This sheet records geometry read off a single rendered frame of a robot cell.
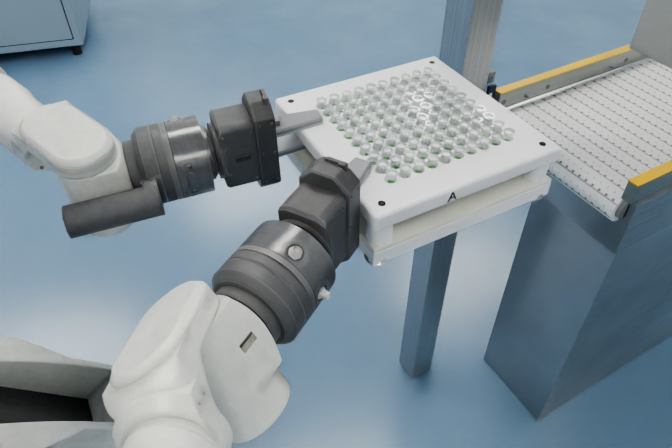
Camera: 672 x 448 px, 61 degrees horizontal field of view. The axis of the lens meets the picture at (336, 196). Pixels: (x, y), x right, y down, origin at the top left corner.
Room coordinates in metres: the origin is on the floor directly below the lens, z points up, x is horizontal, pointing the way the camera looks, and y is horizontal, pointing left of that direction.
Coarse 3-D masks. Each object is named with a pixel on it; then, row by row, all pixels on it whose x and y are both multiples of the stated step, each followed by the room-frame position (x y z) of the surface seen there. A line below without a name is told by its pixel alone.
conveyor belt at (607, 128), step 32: (640, 64) 0.99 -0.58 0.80; (544, 96) 0.87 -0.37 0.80; (576, 96) 0.87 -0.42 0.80; (608, 96) 0.87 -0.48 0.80; (640, 96) 0.87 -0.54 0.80; (544, 128) 0.77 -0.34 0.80; (576, 128) 0.77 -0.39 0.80; (608, 128) 0.77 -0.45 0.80; (640, 128) 0.77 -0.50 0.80; (576, 160) 0.69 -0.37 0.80; (608, 160) 0.69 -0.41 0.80; (640, 160) 0.69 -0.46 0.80; (576, 192) 0.65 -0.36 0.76; (608, 192) 0.62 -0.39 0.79
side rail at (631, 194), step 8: (664, 176) 0.61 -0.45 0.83; (632, 184) 0.59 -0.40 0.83; (648, 184) 0.59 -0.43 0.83; (656, 184) 0.61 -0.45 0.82; (664, 184) 0.62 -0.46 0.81; (624, 192) 0.59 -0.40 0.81; (632, 192) 0.59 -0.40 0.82; (640, 192) 0.59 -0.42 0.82; (648, 192) 0.60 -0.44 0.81; (624, 200) 0.59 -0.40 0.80; (632, 200) 0.58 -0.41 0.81
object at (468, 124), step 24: (360, 96) 0.60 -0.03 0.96; (384, 96) 0.60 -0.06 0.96; (408, 96) 0.61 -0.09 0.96; (432, 96) 0.61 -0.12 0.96; (360, 120) 0.56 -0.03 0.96; (384, 120) 0.56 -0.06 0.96; (408, 120) 0.56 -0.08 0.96; (432, 120) 0.56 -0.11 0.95; (456, 120) 0.56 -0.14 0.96; (480, 120) 0.56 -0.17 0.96; (408, 144) 0.51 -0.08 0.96; (432, 144) 0.51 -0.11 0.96; (456, 144) 0.52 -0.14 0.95
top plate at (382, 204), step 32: (416, 64) 0.70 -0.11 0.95; (288, 96) 0.62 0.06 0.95; (320, 96) 0.62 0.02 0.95; (480, 96) 0.62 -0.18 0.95; (320, 128) 0.55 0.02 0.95; (512, 128) 0.55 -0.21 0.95; (480, 160) 0.49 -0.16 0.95; (512, 160) 0.49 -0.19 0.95; (544, 160) 0.50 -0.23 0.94; (384, 192) 0.44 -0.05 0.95; (416, 192) 0.44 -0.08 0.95; (448, 192) 0.44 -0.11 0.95; (384, 224) 0.40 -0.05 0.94
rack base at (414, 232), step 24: (480, 192) 0.49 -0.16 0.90; (504, 192) 0.49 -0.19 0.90; (528, 192) 0.50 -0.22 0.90; (360, 216) 0.45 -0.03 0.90; (432, 216) 0.45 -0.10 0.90; (456, 216) 0.45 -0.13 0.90; (480, 216) 0.47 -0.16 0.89; (360, 240) 0.42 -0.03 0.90; (408, 240) 0.42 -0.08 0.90; (432, 240) 0.43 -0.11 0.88
